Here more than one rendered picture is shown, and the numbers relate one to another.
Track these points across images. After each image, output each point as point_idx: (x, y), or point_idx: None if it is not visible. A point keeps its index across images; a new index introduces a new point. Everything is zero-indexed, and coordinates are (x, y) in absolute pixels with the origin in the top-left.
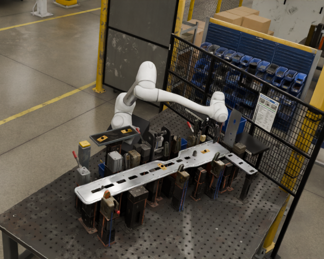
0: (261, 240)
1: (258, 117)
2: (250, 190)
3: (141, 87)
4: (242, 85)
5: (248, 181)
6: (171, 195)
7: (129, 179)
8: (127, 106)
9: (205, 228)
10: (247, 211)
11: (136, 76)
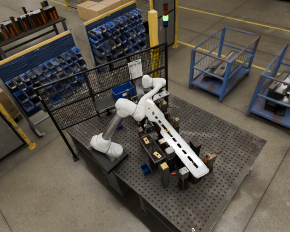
0: (195, 106)
1: (133, 74)
2: None
3: (139, 113)
4: (113, 69)
5: (168, 97)
6: None
7: (182, 147)
8: (110, 139)
9: (191, 125)
10: (176, 107)
11: (122, 114)
